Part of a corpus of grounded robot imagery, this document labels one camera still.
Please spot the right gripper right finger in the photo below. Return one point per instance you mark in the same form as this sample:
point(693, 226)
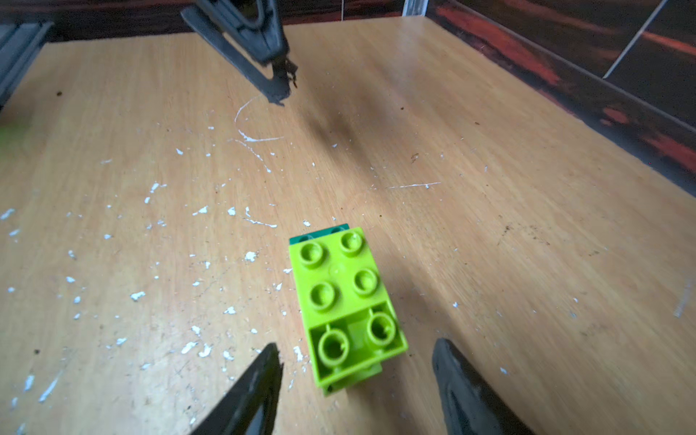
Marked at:
point(469, 403)

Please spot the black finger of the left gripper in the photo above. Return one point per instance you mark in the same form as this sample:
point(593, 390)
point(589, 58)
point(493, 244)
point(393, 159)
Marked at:
point(250, 36)

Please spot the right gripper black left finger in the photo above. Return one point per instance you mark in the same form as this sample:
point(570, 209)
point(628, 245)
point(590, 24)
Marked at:
point(250, 406)

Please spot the lime lego brick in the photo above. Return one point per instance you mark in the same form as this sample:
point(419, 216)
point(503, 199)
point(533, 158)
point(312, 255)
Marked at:
point(335, 275)
point(352, 348)

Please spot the dark green lego brick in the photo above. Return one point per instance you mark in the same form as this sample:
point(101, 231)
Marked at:
point(319, 233)

